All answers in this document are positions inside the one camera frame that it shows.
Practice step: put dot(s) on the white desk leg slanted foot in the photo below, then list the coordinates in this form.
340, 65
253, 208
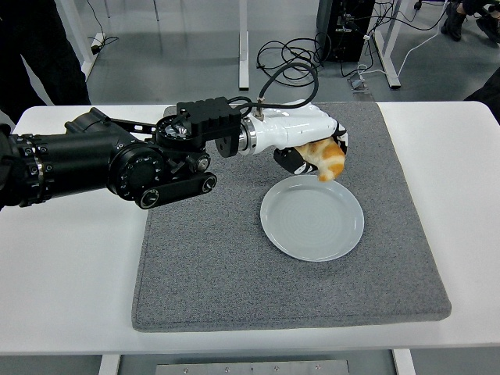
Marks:
82, 35
390, 66

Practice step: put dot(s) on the white table leg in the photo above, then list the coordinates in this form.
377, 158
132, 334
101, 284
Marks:
404, 363
108, 365

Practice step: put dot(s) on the white desk leg straight foot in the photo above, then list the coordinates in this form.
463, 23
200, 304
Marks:
244, 58

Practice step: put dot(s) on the black computer tower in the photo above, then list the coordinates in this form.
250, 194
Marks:
338, 43

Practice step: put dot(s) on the grey floor socket box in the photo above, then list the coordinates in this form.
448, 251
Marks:
359, 84

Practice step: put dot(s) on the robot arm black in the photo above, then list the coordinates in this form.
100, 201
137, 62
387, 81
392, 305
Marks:
78, 160

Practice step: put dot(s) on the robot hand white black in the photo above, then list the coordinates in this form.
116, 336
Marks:
297, 125

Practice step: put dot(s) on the grey metal plate with screws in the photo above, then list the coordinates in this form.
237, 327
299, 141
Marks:
250, 368

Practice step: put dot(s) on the white power strip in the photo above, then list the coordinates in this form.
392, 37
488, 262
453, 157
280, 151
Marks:
98, 42

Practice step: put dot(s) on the croissant bread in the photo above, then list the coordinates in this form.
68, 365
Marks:
330, 160

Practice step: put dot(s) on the person's foot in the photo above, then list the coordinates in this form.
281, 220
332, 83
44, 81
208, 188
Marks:
454, 23
490, 29

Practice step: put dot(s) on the person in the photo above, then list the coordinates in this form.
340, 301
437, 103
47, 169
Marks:
35, 47
488, 91

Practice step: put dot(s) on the grey fabric mat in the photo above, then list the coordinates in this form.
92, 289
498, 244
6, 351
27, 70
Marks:
218, 254

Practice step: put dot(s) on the pale grey round plate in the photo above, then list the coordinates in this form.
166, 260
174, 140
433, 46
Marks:
312, 222

